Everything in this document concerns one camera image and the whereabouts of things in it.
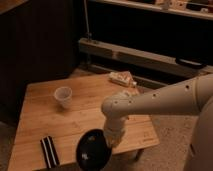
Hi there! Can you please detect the clear plastic cup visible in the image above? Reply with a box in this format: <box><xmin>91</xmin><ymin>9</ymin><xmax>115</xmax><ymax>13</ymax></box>
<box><xmin>54</xmin><ymin>86</ymin><xmax>72</xmax><ymax>109</ymax></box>

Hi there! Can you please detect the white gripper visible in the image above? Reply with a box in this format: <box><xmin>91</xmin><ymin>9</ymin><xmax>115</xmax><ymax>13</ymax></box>
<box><xmin>103</xmin><ymin>117</ymin><xmax>127</xmax><ymax>148</ymax></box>

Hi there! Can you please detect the metal pole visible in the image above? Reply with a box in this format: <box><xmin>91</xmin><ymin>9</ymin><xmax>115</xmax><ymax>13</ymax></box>
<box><xmin>83</xmin><ymin>0</ymin><xmax>92</xmax><ymax>41</ymax></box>

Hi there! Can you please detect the grey bench rail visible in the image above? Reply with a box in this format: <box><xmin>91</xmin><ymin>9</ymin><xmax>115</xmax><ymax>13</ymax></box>
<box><xmin>78</xmin><ymin>38</ymin><xmax>213</xmax><ymax>83</ymax></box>

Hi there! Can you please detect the wooden table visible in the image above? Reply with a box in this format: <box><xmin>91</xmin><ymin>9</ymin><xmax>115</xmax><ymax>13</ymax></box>
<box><xmin>7</xmin><ymin>73</ymin><xmax>160</xmax><ymax>171</ymax></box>

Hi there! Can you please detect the black handle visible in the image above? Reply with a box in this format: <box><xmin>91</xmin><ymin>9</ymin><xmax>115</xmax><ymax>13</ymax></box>
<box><xmin>175</xmin><ymin>58</ymin><xmax>207</xmax><ymax>69</ymax></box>

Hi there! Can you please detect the dark ceramic bowl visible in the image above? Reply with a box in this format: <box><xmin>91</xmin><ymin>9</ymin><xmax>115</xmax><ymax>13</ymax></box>
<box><xmin>76</xmin><ymin>129</ymin><xmax>112</xmax><ymax>171</ymax></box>

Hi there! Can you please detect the upper shelf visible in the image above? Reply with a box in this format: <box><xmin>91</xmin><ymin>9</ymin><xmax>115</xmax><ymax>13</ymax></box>
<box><xmin>90</xmin><ymin>0</ymin><xmax>213</xmax><ymax>21</ymax></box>

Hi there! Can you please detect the black white striped case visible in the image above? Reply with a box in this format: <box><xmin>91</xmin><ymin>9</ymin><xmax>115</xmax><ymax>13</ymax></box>
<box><xmin>40</xmin><ymin>136</ymin><xmax>60</xmax><ymax>169</ymax></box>

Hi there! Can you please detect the snack package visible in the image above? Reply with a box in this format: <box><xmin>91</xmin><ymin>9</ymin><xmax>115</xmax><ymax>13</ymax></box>
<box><xmin>109</xmin><ymin>71</ymin><xmax>137</xmax><ymax>87</ymax></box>

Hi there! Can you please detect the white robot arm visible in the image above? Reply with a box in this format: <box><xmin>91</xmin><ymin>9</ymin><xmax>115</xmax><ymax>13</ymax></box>
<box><xmin>101</xmin><ymin>74</ymin><xmax>213</xmax><ymax>171</ymax></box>

